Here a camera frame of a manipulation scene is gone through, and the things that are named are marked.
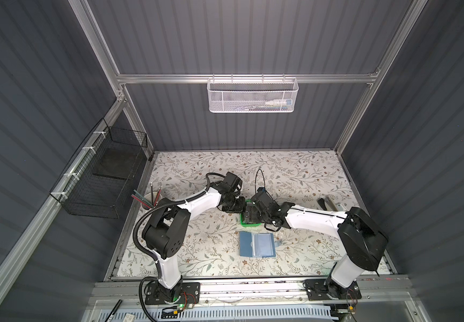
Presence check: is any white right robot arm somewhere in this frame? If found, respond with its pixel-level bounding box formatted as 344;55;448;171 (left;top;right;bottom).
251;189;389;299

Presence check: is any blue leather card holder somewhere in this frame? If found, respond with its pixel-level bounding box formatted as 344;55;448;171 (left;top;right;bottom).
239;232;282;258

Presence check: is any white mesh wall basket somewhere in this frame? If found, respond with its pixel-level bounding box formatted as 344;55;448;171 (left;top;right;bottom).
206;77;299;114

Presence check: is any white pencil cup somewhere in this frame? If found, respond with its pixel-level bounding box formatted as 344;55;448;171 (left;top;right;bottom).
140;191;163;208

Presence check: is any stack of cards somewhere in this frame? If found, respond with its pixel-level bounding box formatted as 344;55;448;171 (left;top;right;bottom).
241;203;260;226

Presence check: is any red pencil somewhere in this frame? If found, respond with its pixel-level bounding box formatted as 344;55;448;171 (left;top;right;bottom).
154;189;162;206

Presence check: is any green plastic card tray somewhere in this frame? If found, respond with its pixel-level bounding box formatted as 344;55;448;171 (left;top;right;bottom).
241;199;262;227

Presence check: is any black corrugated left cable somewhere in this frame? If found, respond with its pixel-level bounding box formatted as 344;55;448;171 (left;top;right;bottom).
132;172;226;322

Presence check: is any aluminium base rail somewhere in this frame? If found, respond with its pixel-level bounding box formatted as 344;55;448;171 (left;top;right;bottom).
88;275;417;308

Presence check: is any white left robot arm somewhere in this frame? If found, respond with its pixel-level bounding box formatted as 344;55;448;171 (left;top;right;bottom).
132;172;246;291

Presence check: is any green pencil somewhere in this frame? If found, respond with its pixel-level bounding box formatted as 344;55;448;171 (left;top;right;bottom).
132;190;154;209

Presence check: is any black pen on base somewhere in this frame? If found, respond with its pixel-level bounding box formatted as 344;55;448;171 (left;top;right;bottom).
104;299;123;322

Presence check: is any white tube in basket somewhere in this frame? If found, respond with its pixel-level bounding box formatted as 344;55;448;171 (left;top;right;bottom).
265;99;294;109

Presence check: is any beige black stapler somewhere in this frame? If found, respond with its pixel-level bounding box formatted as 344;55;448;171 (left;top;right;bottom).
317;196;338;211

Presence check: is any black wire basket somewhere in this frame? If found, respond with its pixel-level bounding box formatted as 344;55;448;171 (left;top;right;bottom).
50;121;148;219

